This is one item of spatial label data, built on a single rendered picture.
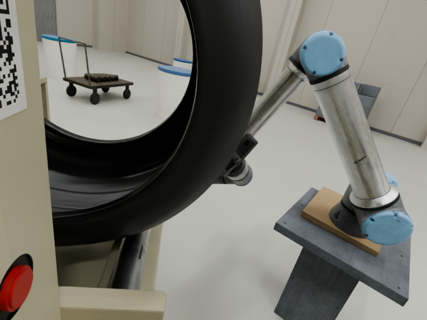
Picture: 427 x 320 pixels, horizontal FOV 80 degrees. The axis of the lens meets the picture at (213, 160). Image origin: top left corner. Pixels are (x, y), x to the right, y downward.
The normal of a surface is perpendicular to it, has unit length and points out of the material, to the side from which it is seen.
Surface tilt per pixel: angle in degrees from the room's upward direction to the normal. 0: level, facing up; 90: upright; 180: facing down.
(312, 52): 88
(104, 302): 0
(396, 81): 90
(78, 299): 0
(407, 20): 90
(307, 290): 90
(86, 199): 5
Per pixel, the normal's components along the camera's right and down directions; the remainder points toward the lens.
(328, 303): -0.61, 0.22
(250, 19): 0.79, 0.15
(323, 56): -0.33, 0.30
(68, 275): 0.19, -0.89
